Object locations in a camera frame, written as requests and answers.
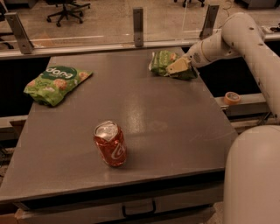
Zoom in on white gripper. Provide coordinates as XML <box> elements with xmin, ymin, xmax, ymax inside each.
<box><xmin>166</xmin><ymin>31</ymin><xmax>234</xmax><ymax>74</ymax></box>

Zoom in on green jalapeno chip bag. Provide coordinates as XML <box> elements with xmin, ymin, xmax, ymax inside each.
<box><xmin>149</xmin><ymin>50</ymin><xmax>198</xmax><ymax>81</ymax></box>

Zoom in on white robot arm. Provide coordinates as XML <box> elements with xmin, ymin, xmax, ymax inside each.
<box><xmin>166</xmin><ymin>12</ymin><xmax>280</xmax><ymax>224</ymax></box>

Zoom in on dented red coke can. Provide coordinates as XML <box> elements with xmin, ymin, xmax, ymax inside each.
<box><xmin>94</xmin><ymin>121</ymin><xmax>127</xmax><ymax>167</ymax></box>

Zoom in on light green Dang snack bag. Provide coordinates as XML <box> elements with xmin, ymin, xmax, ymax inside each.
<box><xmin>24</xmin><ymin>66</ymin><xmax>93</xmax><ymax>107</ymax></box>

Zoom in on orange tape roll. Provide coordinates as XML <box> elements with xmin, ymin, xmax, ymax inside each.
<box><xmin>224</xmin><ymin>92</ymin><xmax>241</xmax><ymax>105</ymax></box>

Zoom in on black office chair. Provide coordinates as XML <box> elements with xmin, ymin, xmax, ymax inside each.
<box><xmin>45</xmin><ymin>0</ymin><xmax>91</xmax><ymax>27</ymax></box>

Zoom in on grey drawer front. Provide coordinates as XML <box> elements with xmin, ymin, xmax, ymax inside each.
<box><xmin>15</xmin><ymin>183</ymin><xmax>223</xmax><ymax>224</ymax></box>

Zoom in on right metal glass bracket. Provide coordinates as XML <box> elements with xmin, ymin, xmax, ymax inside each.
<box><xmin>199</xmin><ymin>5</ymin><xmax>220</xmax><ymax>39</ymax></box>

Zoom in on metal glass bracket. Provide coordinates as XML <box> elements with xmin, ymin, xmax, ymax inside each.
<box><xmin>5</xmin><ymin>12</ymin><xmax>34</xmax><ymax>54</ymax></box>
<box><xmin>133</xmin><ymin>7</ymin><xmax>144</xmax><ymax>47</ymax></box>
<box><xmin>199</xmin><ymin>5</ymin><xmax>220</xmax><ymax>39</ymax></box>

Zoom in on middle metal glass bracket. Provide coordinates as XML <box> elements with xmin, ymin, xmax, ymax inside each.
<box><xmin>133</xmin><ymin>7</ymin><xmax>144</xmax><ymax>47</ymax></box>

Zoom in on black drawer handle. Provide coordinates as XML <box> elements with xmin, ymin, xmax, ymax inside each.
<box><xmin>122</xmin><ymin>199</ymin><xmax>157</xmax><ymax>219</ymax></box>

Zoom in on left metal glass bracket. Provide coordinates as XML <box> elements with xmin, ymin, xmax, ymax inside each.
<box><xmin>5</xmin><ymin>12</ymin><xmax>34</xmax><ymax>54</ymax></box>

